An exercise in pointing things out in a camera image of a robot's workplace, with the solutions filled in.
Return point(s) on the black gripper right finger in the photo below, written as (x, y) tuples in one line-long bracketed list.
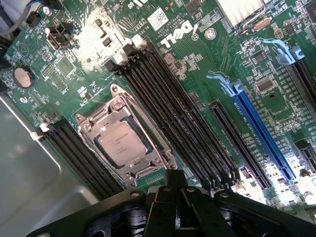
[(197, 212)]

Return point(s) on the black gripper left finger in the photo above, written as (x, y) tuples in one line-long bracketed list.
[(163, 212)]

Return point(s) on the CPU locking lever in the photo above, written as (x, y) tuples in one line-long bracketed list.
[(153, 128), (103, 161)]

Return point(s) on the silver CPU chip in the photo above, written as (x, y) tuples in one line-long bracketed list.
[(121, 144)]

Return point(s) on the short black expansion slot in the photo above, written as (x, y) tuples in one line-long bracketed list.
[(237, 140)]

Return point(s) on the black RAM slot white clip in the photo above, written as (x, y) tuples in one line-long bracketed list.
[(196, 118), (171, 118), (63, 160), (73, 160)]

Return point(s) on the blue expansion slot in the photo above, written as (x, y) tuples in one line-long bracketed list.
[(261, 128)]

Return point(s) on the metal CPU socket cover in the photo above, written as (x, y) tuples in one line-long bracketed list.
[(116, 111)]

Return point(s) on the small black expansion slot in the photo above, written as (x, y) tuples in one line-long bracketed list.
[(308, 153)]

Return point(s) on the silver CPU in socket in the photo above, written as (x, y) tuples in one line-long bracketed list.
[(116, 89)]

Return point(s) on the long black expansion slot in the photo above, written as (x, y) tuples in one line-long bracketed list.
[(304, 74)]

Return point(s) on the grey metal case panel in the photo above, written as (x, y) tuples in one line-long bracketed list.
[(24, 172)]

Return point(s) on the green Dell motherboard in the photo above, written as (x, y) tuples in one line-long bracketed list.
[(209, 61)]

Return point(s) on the silver motherboard screw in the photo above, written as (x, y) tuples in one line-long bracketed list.
[(211, 32)]

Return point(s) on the white barcode sticker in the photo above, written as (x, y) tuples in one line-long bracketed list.
[(158, 18)]

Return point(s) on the silver coin battery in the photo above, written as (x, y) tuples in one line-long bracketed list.
[(22, 77)]

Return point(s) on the silver crystal oscillator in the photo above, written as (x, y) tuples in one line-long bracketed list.
[(261, 25)]

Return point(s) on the black power connector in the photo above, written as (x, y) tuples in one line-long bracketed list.
[(66, 34)]

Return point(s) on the silver USB connector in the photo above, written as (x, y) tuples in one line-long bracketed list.
[(54, 40)]

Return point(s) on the silver chipset heat sink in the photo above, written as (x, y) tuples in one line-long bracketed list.
[(242, 12)]

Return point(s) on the black header connector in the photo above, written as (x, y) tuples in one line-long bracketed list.
[(33, 19)]

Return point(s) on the silver capacitor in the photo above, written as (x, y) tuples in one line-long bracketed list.
[(47, 10)]

